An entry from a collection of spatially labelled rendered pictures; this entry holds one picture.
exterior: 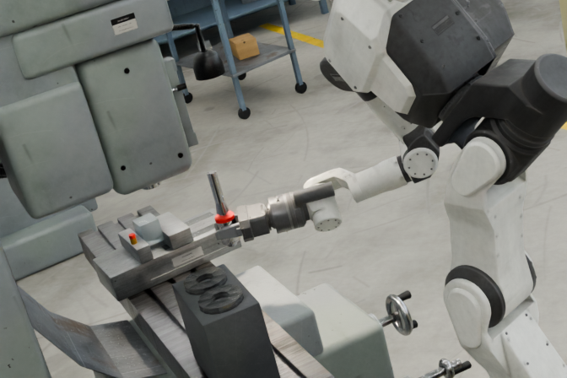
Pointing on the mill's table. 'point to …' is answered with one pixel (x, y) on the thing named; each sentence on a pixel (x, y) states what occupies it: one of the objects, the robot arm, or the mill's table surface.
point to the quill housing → (135, 116)
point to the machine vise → (158, 258)
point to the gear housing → (92, 33)
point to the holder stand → (224, 326)
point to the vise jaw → (175, 230)
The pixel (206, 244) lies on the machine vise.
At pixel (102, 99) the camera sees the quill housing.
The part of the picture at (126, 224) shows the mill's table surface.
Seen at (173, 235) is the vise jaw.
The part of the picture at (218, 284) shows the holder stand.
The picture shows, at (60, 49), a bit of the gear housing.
